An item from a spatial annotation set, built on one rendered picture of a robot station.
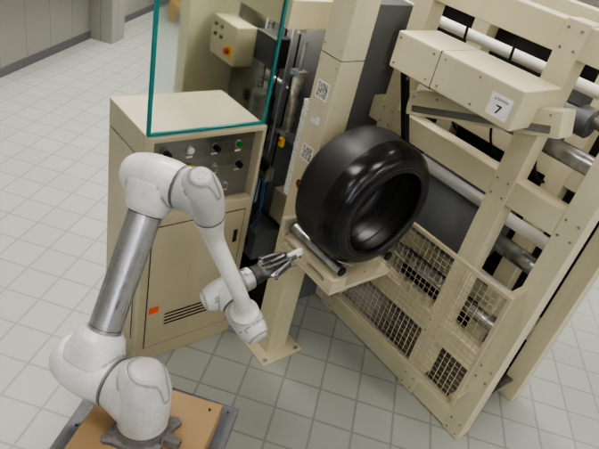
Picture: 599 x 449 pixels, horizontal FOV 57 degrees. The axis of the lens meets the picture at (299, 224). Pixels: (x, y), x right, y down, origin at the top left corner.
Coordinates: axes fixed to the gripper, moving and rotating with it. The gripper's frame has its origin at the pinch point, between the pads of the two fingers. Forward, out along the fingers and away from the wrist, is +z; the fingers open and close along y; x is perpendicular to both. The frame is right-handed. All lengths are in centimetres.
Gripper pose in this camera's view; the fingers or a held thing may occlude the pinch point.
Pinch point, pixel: (294, 254)
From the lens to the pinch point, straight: 220.1
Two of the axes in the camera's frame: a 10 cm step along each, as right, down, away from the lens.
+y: -5.9, -5.5, 5.9
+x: 0.0, 7.3, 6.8
